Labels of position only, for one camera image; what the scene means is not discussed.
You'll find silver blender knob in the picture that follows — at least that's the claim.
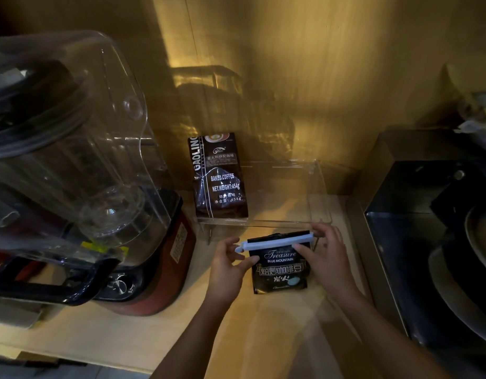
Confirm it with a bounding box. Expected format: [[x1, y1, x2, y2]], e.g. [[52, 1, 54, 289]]
[[109, 274, 130, 296]]

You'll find clear acrylic box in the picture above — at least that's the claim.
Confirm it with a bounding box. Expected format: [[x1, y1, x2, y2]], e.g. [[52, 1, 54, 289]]
[[193, 159, 333, 230]]

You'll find stainless steel sink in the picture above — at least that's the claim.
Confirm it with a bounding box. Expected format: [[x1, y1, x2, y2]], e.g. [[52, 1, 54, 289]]
[[347, 129, 486, 379]]

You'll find black blender cover handle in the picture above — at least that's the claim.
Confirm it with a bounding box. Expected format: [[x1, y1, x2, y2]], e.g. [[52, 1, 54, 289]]
[[0, 256, 122, 307]]

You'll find person's left hand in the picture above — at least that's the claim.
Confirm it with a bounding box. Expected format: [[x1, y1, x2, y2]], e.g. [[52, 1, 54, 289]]
[[204, 237, 260, 309]]

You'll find white plate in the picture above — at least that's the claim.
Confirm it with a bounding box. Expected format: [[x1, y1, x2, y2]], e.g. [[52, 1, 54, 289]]
[[464, 205, 486, 281], [428, 246, 486, 348]]

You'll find person's right hand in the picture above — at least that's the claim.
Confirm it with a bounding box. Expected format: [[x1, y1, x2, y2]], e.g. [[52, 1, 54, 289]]
[[292, 222, 363, 301]]

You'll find clutter of packets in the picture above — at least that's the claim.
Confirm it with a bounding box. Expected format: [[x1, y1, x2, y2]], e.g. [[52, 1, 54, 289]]
[[446, 62, 486, 152]]

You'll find clear blender sound cover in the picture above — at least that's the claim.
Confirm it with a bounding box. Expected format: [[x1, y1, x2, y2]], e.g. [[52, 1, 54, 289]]
[[0, 30, 173, 270]]

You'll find red blender base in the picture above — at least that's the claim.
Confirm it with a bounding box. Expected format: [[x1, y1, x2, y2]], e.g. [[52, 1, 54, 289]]
[[91, 188, 197, 317]]

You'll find grey metal tray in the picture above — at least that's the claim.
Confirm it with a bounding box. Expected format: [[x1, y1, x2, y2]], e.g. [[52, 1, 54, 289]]
[[0, 295, 47, 329]]

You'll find small black coffee bag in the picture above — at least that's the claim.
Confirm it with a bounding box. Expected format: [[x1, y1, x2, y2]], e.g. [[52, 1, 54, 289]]
[[249, 232, 314, 295]]

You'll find person's right forearm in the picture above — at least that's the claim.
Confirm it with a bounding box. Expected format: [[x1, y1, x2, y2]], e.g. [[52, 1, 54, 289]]
[[333, 289, 453, 379]]

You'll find tall brown coffee bag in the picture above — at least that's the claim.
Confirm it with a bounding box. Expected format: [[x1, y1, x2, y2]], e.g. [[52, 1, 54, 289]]
[[188, 132, 249, 219]]

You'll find person's left forearm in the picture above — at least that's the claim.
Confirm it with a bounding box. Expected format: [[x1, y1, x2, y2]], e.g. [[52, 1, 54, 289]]
[[150, 299, 232, 379]]

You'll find white bag sealing clip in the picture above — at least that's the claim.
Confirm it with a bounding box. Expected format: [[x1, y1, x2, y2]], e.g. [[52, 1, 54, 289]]
[[234, 231, 315, 254]]

